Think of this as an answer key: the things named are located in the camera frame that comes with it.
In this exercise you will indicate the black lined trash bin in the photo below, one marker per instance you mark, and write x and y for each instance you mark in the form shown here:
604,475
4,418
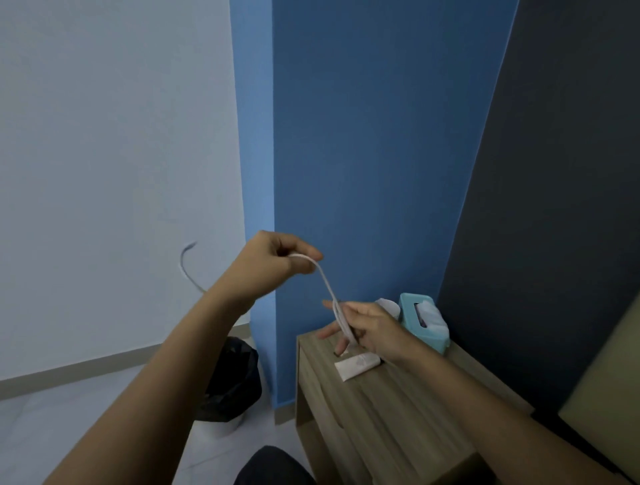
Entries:
235,380

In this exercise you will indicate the beige cushion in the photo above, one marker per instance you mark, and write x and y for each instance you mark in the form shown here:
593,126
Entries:
610,399

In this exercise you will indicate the person's left hand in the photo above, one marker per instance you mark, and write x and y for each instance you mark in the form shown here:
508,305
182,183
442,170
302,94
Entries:
260,265

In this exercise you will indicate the teal tissue box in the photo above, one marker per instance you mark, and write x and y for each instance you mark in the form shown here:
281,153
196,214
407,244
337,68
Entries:
412,325

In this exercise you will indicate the person's right hand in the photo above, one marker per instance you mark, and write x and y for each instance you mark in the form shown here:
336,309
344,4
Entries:
380,332

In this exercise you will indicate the white mug yellow label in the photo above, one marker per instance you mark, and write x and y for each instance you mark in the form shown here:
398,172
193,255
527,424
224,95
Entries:
390,307

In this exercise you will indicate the wooden drawer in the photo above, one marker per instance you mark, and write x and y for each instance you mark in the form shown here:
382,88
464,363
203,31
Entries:
320,394

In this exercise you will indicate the wooden bedside table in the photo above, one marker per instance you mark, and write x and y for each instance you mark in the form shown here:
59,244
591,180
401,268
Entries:
410,414

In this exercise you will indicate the person's legs black trousers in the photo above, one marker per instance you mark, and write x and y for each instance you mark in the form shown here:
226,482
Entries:
275,469

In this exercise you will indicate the white cream tube black cap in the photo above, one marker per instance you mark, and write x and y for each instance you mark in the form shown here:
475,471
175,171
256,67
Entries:
357,366

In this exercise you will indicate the person's left forearm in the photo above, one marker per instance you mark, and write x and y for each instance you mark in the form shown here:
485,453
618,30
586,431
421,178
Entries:
150,389

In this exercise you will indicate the white pop-up tissue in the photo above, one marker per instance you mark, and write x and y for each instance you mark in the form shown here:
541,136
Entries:
432,320

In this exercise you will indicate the person's right forearm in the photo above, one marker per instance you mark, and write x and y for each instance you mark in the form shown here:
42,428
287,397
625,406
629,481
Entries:
500,429

